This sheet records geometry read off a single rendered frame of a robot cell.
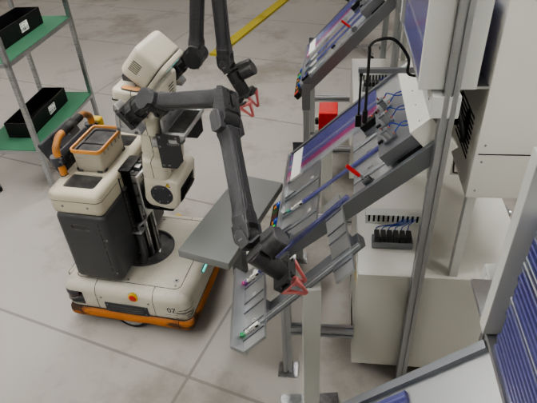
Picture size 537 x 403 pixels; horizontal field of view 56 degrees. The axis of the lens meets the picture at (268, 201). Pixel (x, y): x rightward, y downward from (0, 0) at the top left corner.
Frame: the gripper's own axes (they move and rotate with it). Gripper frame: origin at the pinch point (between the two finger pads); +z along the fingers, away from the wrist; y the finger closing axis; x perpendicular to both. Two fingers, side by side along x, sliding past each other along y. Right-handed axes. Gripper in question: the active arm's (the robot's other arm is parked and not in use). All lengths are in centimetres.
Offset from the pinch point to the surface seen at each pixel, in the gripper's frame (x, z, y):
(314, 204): 1, 11, 52
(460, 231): -33, 47, 32
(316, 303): 9.0, 14.5, 8.4
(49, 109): 151, -94, 234
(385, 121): -40, 6, 53
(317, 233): 2.8, 12.2, 37.0
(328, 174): 23, 52, 141
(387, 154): -36, 7, 37
